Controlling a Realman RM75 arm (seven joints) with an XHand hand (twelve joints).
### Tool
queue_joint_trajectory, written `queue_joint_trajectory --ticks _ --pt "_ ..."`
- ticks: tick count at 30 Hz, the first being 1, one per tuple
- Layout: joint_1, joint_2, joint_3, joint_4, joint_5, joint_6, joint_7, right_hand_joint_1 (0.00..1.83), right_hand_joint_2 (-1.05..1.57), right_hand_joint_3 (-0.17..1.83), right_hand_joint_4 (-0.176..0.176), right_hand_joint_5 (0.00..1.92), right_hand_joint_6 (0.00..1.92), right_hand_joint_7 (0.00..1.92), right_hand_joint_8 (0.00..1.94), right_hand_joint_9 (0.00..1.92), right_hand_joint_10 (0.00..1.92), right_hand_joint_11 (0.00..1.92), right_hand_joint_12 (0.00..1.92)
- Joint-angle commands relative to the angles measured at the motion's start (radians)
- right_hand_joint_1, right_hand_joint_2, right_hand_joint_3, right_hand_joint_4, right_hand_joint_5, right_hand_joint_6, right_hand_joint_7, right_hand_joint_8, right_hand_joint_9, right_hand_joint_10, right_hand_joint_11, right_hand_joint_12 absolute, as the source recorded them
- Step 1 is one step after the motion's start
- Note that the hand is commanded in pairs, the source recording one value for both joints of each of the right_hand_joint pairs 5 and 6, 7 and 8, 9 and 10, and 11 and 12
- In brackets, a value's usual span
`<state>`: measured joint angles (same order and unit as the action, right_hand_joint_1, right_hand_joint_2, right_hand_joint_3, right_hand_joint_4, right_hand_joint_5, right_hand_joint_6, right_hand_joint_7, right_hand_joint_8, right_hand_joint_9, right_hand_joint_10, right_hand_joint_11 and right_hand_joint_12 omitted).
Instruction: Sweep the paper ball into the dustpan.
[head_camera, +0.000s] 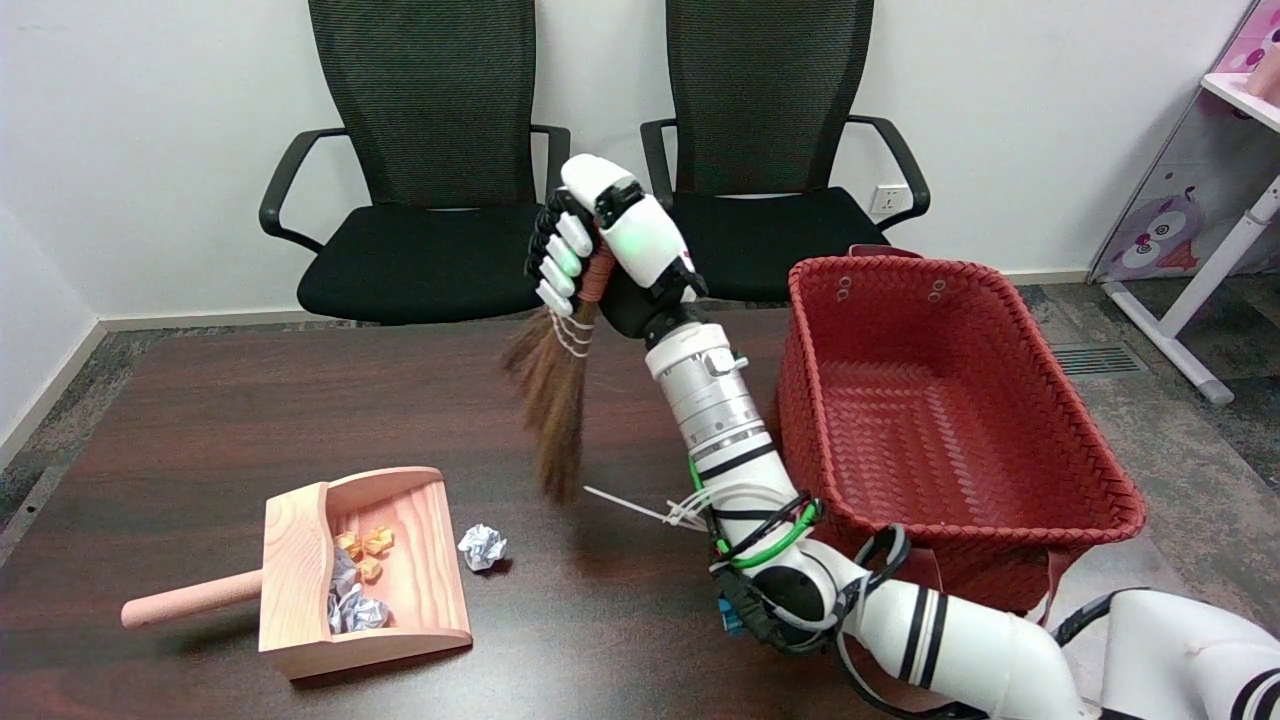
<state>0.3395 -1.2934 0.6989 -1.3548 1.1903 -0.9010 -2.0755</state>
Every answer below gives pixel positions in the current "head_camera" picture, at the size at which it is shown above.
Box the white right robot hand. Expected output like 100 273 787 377
527 155 709 343

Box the small brown bristle broom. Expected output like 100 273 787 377
503 245 618 504

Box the wooden dustpan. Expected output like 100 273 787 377
120 466 475 681

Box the black mesh office chair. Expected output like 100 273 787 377
258 0 581 326
638 0 931 316

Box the white zip tie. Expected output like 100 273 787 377
583 485 713 531

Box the red woven basket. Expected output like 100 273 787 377
776 245 1149 616

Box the metal floor vent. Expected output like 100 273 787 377
1062 342 1151 377

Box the pink owl print panel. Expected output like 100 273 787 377
1088 0 1280 284

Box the pink cup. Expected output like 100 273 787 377
1245 42 1280 101

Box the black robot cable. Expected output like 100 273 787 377
705 490 1131 720

